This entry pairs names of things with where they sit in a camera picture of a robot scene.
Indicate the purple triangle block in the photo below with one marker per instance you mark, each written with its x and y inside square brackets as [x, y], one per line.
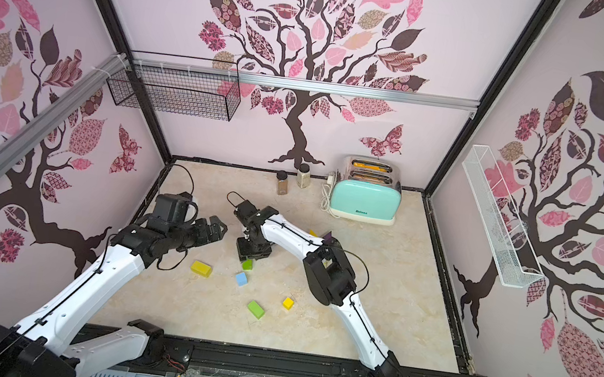
[327, 235]

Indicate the yellow rectangle block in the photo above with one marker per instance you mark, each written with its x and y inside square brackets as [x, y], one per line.
[201, 269]

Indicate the aluminium frame bar left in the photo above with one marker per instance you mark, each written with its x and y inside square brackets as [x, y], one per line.
[30, 135]

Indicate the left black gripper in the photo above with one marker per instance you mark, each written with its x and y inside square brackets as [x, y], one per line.
[203, 236]

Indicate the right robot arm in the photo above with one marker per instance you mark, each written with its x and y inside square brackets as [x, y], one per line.
[330, 276]

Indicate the brown spice jar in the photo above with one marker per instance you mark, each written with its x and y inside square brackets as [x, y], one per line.
[282, 182]

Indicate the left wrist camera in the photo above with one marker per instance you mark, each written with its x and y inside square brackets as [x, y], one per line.
[176, 208]

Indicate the white wire shelf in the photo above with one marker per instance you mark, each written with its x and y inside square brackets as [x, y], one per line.
[493, 184]

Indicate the green rectangle block front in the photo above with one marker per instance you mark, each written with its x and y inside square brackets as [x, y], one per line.
[256, 310]

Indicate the light blue cube block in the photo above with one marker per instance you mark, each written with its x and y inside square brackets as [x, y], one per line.
[241, 279]

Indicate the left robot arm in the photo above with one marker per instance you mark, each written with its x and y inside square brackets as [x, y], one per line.
[129, 253]

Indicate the black wire basket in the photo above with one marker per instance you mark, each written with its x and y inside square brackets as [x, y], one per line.
[200, 91]

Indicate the mint green toaster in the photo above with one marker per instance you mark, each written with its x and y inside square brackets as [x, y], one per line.
[366, 190]

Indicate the pale spice jar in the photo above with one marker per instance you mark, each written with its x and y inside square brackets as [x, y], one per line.
[303, 176]

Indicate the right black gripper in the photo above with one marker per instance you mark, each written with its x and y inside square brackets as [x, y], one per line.
[253, 244]

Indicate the small yellow cube block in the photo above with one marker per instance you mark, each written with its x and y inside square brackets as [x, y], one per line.
[288, 303]

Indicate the aluminium frame bar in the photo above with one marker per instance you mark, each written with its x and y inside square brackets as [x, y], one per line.
[30, 135]
[411, 98]

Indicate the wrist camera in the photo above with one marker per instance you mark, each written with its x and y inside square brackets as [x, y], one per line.
[176, 208]
[245, 212]

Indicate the aluminium frame bar rear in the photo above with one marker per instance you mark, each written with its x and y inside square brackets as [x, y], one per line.
[411, 98]

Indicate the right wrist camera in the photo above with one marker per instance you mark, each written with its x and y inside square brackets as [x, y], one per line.
[245, 212]

